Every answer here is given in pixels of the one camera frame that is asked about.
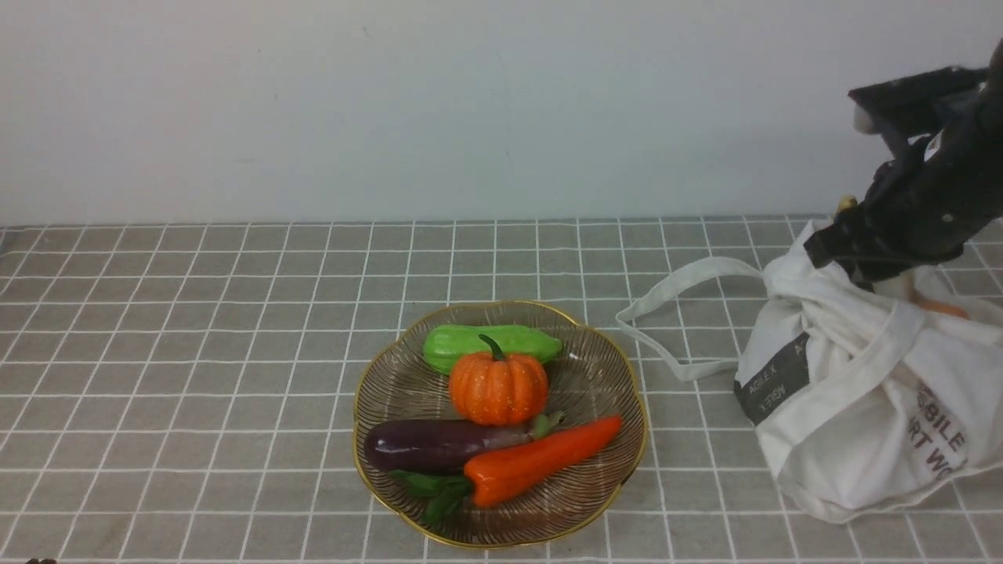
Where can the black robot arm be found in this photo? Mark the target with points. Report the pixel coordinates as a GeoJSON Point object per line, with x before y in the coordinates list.
{"type": "Point", "coordinates": [997, 74]}

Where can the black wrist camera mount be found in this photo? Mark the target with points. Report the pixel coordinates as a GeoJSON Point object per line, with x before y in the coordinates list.
{"type": "Point", "coordinates": [904, 109]}

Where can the gold wire basket bowl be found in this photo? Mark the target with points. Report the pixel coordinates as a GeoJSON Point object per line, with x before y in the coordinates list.
{"type": "Point", "coordinates": [591, 377]}

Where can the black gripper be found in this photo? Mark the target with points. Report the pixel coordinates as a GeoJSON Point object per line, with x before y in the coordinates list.
{"type": "Point", "coordinates": [921, 209]}

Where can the orange carrot with leaves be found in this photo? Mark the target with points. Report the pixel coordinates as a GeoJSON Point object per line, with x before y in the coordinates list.
{"type": "Point", "coordinates": [496, 477]}

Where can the purple eggplant in bowl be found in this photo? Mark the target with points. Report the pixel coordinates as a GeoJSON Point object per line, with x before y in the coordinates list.
{"type": "Point", "coordinates": [440, 447]}

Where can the white cloth tote bag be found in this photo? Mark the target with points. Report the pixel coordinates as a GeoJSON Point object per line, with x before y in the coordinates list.
{"type": "Point", "coordinates": [862, 401]}

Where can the orange pumpkin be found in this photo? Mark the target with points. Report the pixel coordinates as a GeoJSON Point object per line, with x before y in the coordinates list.
{"type": "Point", "coordinates": [495, 388]}

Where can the grey checked tablecloth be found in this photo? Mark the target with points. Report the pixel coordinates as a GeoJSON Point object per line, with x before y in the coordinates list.
{"type": "Point", "coordinates": [184, 394]}

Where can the green gourd vegetable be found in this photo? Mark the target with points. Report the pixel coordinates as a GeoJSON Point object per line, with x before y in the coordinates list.
{"type": "Point", "coordinates": [447, 344]}

